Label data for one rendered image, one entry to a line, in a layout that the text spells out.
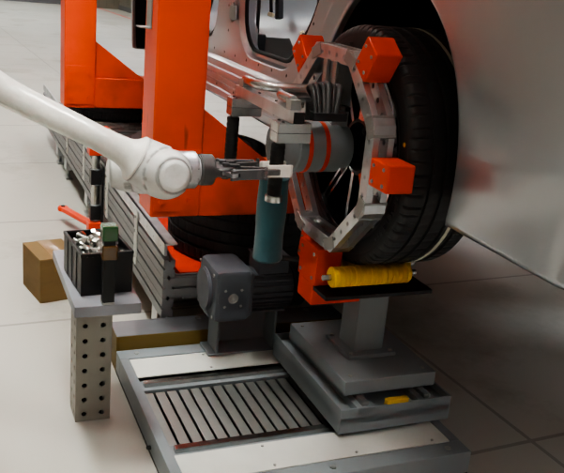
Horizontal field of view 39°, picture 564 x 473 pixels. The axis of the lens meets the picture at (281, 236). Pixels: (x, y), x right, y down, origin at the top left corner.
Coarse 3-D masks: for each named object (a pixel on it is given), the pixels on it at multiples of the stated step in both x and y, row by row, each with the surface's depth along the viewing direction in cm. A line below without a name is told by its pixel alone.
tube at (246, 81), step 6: (324, 60) 216; (324, 66) 216; (324, 72) 216; (240, 78) 223; (246, 78) 220; (252, 78) 217; (324, 78) 216; (240, 84) 224; (246, 84) 222; (252, 84) 216; (258, 84) 214; (264, 84) 213; (270, 84) 213; (276, 84) 213; (282, 84) 213; (288, 84) 213; (294, 84) 214; (300, 84) 214; (306, 84) 215; (264, 90) 214; (270, 90) 213; (276, 90) 213
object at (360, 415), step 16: (288, 336) 265; (288, 352) 253; (304, 352) 254; (288, 368) 253; (304, 368) 242; (304, 384) 242; (320, 384) 238; (320, 400) 232; (336, 400) 230; (352, 400) 226; (368, 400) 227; (384, 400) 232; (400, 400) 227; (416, 400) 229; (432, 400) 231; (448, 400) 234; (336, 416) 223; (352, 416) 222; (368, 416) 224; (384, 416) 227; (400, 416) 229; (416, 416) 231; (432, 416) 234; (336, 432) 223; (352, 432) 224
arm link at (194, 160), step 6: (186, 156) 185; (192, 156) 186; (192, 162) 185; (198, 162) 186; (192, 168) 185; (198, 168) 186; (192, 174) 186; (198, 174) 186; (192, 180) 186; (198, 180) 187; (192, 186) 188
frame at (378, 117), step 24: (312, 48) 223; (336, 48) 210; (312, 72) 227; (360, 96) 199; (384, 96) 198; (384, 120) 195; (384, 144) 198; (312, 192) 241; (360, 192) 201; (312, 216) 236; (360, 216) 201; (336, 240) 214
